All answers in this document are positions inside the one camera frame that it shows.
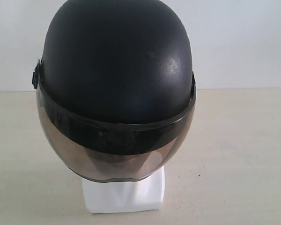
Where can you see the white mannequin head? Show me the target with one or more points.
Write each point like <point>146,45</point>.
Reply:
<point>124,197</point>

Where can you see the black helmet with tinted visor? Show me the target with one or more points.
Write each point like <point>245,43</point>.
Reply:
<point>115,87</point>

